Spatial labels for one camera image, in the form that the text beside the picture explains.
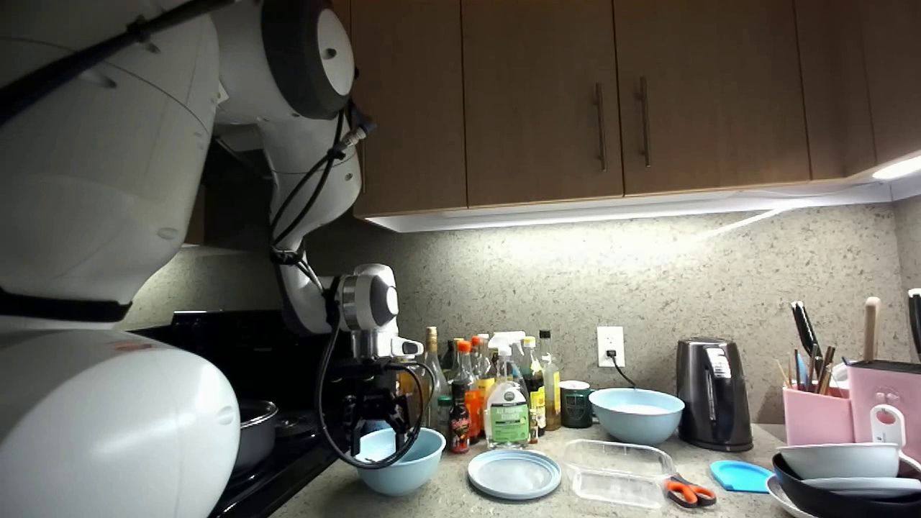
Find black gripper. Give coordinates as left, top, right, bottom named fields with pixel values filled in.
left=325, top=364, right=422, bottom=443

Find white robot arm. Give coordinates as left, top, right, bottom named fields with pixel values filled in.
left=0, top=0, right=419, bottom=518

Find blue plate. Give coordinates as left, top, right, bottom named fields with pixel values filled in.
left=466, top=450, right=564, bottom=503

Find light blue bowl front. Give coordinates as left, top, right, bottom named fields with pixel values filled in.
left=358, top=430, right=445, bottom=497

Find light blue bowl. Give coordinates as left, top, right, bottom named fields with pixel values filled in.
left=358, top=430, right=445, bottom=497
left=589, top=388, right=684, bottom=443

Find black stove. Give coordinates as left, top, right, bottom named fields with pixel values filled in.
left=144, top=310, right=367, bottom=518

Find orange sauce bottle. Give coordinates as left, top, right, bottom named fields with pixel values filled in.
left=449, top=332, right=495, bottom=447

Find yellow oil bottle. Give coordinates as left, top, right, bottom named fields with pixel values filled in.
left=538, top=332, right=560, bottom=431

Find dark green lidded jar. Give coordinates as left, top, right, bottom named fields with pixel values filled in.
left=560, top=381, right=592, bottom=430

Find clear plastic container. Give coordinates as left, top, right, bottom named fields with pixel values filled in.
left=564, top=441, right=674, bottom=507

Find light blue bowl back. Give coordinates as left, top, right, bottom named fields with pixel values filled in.
left=589, top=388, right=684, bottom=443

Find wooden upper cabinets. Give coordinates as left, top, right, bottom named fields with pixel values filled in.
left=183, top=0, right=921, bottom=246

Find black electric kettle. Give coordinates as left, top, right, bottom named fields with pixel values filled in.
left=675, top=338, right=754, bottom=451

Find blue silicone lid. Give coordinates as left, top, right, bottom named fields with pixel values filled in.
left=711, top=461, right=770, bottom=495

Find grey bowl in pan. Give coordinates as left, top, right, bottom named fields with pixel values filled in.
left=776, top=443, right=898, bottom=477

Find pink utensil holder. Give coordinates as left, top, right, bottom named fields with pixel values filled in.
left=782, top=388, right=855, bottom=443

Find pink knife block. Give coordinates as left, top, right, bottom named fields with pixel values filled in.
left=848, top=361, right=921, bottom=457

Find white wall outlet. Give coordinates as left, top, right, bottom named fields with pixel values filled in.
left=596, top=325, right=625, bottom=368

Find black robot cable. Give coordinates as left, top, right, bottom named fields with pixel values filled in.
left=266, top=100, right=432, bottom=471

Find orange handled scissors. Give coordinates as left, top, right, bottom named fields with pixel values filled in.
left=665, top=471, right=717, bottom=507

